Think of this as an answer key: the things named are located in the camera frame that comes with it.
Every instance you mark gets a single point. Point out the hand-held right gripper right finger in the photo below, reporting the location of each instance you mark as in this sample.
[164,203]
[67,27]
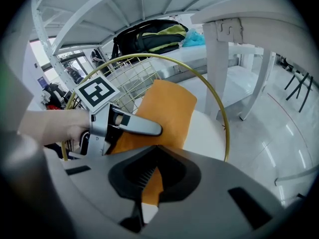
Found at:
[211,183]

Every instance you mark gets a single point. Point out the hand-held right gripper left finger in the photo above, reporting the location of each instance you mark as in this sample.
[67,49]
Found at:
[94,190]

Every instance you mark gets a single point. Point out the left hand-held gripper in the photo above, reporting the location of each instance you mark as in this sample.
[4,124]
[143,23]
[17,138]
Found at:
[97,93]

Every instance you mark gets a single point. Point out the orange fabric pillow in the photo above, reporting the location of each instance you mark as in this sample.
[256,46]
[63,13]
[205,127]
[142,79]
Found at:
[169,108]

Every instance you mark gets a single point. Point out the person's left forearm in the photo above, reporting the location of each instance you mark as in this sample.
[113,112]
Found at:
[49,126]

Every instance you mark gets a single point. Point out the black and green backpack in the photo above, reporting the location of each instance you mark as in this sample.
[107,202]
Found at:
[154,37]

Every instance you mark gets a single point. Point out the white curved table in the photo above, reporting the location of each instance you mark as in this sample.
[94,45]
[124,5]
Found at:
[214,71]

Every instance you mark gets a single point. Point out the blue plastic bag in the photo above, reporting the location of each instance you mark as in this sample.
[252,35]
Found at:
[193,38]

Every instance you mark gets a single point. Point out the blue wall sign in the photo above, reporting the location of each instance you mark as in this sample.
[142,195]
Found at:
[42,82]

